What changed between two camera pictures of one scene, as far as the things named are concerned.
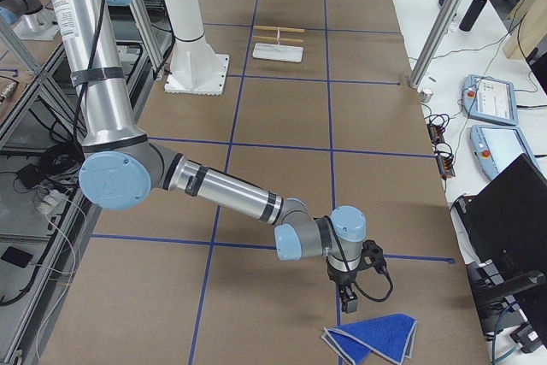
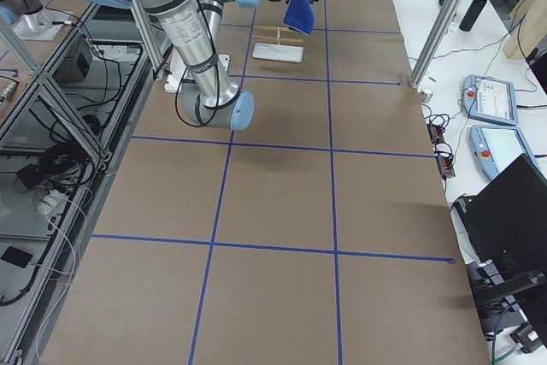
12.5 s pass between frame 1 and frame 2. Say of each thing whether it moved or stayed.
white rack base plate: stayed
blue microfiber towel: moved
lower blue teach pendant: stayed
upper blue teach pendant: stayed
